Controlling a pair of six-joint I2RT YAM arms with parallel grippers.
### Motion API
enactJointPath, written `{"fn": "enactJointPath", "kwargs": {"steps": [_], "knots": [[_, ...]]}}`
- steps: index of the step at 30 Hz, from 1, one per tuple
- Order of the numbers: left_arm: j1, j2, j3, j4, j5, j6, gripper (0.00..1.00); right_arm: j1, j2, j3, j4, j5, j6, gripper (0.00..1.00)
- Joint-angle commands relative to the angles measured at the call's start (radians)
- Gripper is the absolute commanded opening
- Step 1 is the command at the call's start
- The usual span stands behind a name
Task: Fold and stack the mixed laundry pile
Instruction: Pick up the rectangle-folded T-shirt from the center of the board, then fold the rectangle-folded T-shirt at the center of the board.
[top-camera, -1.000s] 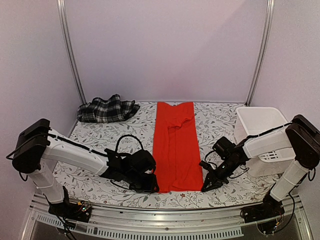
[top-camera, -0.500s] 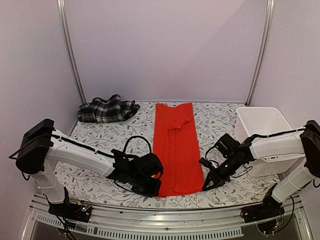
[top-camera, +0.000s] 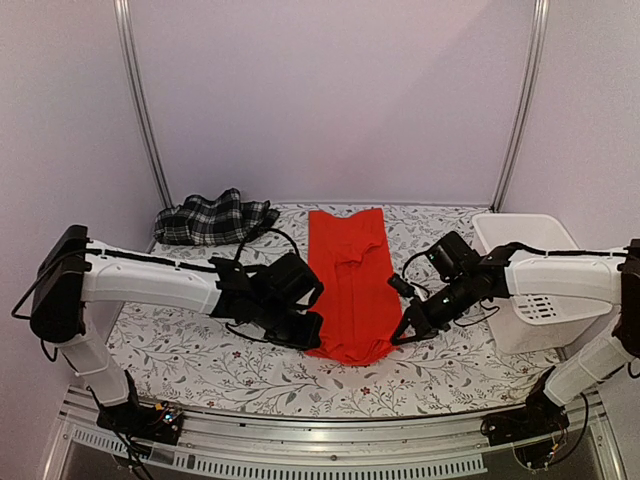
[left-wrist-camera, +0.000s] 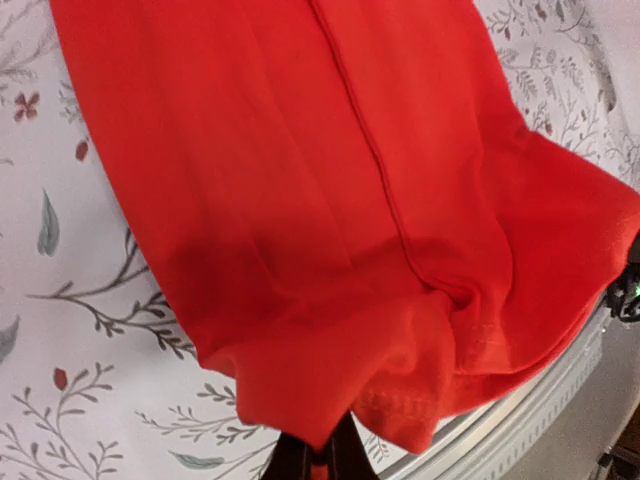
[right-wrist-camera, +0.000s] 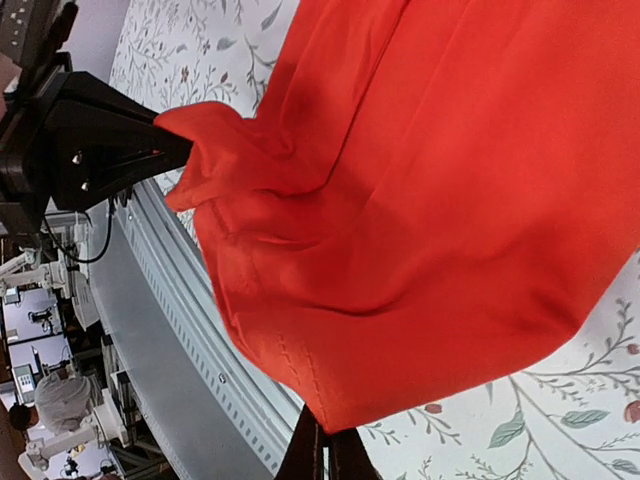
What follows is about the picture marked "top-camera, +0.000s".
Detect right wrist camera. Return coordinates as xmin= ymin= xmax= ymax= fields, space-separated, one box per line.
xmin=388 ymin=273 xmax=417 ymax=299

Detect red garment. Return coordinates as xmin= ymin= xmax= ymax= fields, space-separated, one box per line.
xmin=308 ymin=209 xmax=402 ymax=366

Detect black white plaid skirt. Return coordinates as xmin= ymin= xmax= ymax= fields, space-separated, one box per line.
xmin=153 ymin=188 xmax=280 ymax=246

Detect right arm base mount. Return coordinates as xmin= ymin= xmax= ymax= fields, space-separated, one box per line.
xmin=480 ymin=401 xmax=570 ymax=446

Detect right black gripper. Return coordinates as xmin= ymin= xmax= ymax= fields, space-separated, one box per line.
xmin=391 ymin=273 xmax=475 ymax=343

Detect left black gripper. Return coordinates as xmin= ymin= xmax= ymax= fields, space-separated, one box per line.
xmin=254 ymin=297 xmax=324 ymax=351

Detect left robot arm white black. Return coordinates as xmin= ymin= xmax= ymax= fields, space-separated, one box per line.
xmin=11 ymin=225 xmax=324 ymax=434

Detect white plastic laundry bin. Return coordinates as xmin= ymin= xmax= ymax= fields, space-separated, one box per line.
xmin=472 ymin=213 xmax=589 ymax=354

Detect right aluminium frame post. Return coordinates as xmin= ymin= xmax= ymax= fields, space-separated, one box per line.
xmin=490 ymin=0 xmax=550 ymax=212

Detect left aluminium frame post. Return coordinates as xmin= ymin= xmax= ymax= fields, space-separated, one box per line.
xmin=113 ymin=0 xmax=173 ymax=208

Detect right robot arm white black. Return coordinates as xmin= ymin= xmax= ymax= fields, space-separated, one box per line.
xmin=388 ymin=232 xmax=639 ymax=436

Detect front aluminium rail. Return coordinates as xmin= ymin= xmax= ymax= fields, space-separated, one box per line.
xmin=42 ymin=387 xmax=630 ymax=479

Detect aluminium frame post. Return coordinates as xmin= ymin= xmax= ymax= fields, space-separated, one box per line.
xmin=490 ymin=0 xmax=550 ymax=212
xmin=113 ymin=0 xmax=173 ymax=208

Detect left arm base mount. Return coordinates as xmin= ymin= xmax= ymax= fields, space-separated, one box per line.
xmin=97 ymin=399 xmax=184 ymax=446

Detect floral patterned table cloth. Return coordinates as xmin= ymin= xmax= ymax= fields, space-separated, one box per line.
xmin=107 ymin=204 xmax=559 ymax=418

